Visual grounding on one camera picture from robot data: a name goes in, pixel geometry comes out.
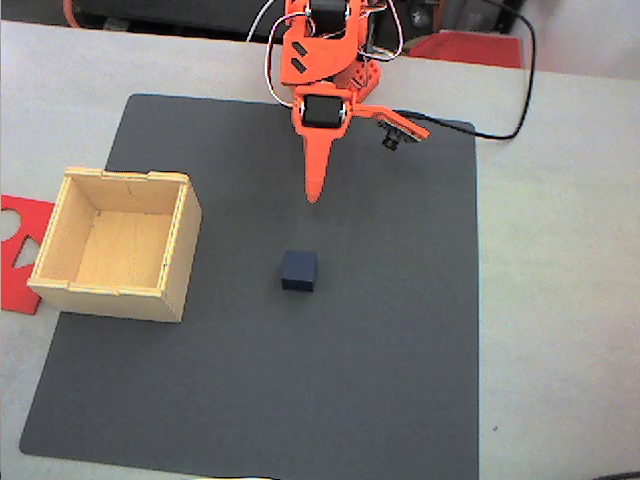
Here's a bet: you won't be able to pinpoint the dark blue cube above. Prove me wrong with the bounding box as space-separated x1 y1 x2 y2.
280 249 319 293

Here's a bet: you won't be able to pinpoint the open wooden box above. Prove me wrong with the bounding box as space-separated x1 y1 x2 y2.
26 166 204 325

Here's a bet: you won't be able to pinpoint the red flat object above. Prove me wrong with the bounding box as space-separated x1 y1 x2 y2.
407 29 525 70

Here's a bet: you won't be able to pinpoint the black background equipment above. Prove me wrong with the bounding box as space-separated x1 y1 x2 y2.
64 0 284 42

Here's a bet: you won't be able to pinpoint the dark grey mat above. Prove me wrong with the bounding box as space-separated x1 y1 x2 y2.
18 93 481 480

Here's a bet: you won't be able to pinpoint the red shape stencil sheet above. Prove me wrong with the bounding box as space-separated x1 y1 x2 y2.
0 194 56 317

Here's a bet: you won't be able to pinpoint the white arm wires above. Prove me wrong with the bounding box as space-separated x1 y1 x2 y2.
246 0 406 109

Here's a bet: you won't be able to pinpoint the orange bracket with black camera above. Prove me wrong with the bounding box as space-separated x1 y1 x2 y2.
352 102 432 152

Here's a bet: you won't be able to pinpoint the black camera cable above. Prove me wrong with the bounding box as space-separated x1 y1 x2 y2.
399 0 537 143

